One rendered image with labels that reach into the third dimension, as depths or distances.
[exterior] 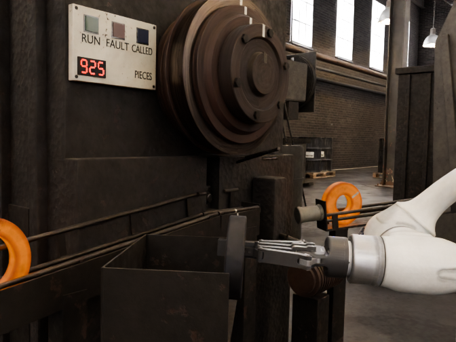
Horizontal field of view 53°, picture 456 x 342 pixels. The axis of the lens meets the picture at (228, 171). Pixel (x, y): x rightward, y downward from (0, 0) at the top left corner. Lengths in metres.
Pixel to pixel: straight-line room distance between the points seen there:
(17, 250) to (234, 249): 0.45
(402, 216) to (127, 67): 0.78
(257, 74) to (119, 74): 0.38
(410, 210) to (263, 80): 0.57
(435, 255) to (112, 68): 0.87
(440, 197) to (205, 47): 0.69
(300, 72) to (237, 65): 8.38
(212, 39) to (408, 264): 0.77
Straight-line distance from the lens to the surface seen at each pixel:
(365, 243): 0.86
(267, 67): 1.36
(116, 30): 1.27
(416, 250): 0.87
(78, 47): 1.21
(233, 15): 1.37
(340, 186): 1.68
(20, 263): 1.03
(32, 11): 1.29
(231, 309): 0.93
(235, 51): 1.26
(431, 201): 1.03
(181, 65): 1.24
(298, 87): 9.57
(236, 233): 0.82
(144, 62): 1.32
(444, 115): 3.99
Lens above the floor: 0.93
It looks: 4 degrees down
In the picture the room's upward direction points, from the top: 1 degrees clockwise
